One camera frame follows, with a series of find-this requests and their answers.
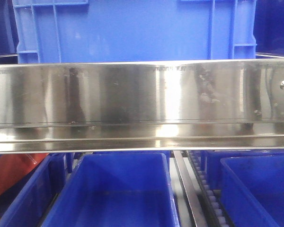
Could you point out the blue bin lower centre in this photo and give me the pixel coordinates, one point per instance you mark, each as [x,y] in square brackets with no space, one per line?
[116,190]

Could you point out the blue bin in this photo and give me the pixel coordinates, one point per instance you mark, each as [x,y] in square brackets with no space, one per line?
[25,203]
[251,185]
[116,190]

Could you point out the large blue bin upper shelf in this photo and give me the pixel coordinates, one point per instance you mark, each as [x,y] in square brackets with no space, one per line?
[60,31]

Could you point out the blue bin lower right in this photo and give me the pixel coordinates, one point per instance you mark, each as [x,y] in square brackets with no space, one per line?
[251,185]

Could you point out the blue bin lower left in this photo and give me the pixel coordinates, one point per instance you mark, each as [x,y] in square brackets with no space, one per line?
[25,203]

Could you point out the roller conveyor track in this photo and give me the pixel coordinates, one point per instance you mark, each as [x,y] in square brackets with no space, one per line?
[202,203]

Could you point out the red plastic object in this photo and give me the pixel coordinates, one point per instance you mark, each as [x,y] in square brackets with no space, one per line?
[13,167]

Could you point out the stainless steel shelf rail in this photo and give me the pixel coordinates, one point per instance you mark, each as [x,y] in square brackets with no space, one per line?
[157,105]

